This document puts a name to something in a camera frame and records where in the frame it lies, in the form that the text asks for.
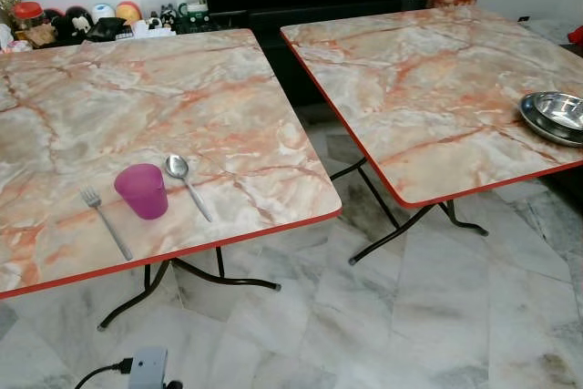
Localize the purple plastic cup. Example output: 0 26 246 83
114 163 169 220

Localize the steel fork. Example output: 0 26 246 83
80 187 134 261

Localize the steel spoon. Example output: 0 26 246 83
164 154 213 223

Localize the marble top folding table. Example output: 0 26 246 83
0 28 343 331
280 5 583 267

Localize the steel plate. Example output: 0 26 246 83
519 93 583 148

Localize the steel bowl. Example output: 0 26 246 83
526 92 583 135

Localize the yellow pink round toy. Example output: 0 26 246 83
116 1 143 26

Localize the black mouse plush toy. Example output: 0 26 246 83
62 6 96 40

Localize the white blue round toy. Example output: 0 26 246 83
92 3 117 24

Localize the red lid jar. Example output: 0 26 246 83
13 2 46 35

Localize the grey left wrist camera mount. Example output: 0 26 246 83
128 347 169 389

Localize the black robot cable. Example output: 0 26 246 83
75 360 134 389

